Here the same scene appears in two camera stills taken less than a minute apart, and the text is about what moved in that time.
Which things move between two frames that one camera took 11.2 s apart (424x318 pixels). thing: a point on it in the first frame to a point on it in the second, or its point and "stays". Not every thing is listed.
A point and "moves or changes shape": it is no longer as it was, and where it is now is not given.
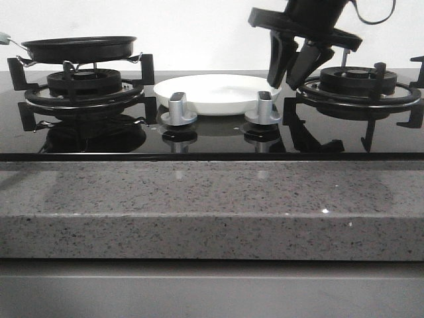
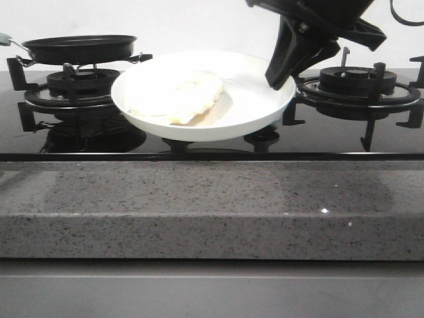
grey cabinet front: [211, 289] stays
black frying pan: [75, 50] stays
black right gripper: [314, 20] to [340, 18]
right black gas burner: [356, 91] stays
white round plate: [216, 94] moves or changes shape
